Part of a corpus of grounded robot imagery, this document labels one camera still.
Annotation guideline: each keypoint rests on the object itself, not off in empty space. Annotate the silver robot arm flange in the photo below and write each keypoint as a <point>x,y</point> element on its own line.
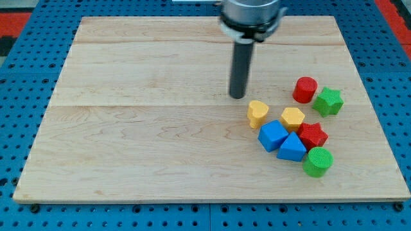
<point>249,21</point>

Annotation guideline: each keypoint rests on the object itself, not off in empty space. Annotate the yellow heart block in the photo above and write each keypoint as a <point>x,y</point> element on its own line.
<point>257,113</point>

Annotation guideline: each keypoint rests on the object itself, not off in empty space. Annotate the light wooden board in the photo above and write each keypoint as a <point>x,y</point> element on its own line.
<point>140,114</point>

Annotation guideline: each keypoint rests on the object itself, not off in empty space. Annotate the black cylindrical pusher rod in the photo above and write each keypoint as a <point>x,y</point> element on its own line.
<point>240,67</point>

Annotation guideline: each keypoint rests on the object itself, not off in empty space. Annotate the blue cube block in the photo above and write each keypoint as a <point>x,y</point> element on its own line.
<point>272,135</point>

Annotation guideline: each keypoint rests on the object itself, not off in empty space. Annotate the yellow hexagon block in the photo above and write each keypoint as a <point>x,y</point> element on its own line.
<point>291,118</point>

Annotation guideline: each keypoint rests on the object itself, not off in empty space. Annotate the blue triangle block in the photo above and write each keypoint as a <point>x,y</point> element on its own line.
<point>292,148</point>

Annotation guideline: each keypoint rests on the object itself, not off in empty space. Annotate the red cylinder block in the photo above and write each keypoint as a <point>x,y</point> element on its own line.
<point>304,89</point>

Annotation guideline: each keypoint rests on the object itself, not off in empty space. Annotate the red star block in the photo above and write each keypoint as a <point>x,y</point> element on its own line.
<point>312,135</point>

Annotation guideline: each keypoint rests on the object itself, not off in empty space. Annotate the green cylinder block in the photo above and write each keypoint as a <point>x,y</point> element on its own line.
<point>317,162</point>

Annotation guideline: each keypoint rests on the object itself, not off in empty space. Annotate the green star block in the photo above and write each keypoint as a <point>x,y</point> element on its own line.
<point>328,102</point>

